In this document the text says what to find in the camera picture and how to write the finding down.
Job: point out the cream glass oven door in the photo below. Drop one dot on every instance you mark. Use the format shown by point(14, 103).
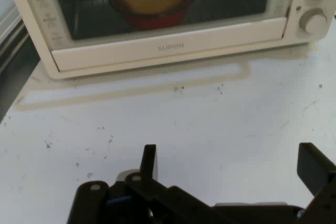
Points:
point(168, 51)

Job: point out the cream round oven knob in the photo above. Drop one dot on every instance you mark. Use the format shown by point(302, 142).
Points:
point(313, 22)

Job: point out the cream white toaster oven body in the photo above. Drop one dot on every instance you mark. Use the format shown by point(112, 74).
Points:
point(294, 24)

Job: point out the red baking dish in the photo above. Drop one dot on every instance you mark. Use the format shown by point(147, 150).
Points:
point(157, 20)

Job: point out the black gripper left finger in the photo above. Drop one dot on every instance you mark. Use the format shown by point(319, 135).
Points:
point(136, 203)

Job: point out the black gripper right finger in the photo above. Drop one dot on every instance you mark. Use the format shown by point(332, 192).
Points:
point(315, 171)

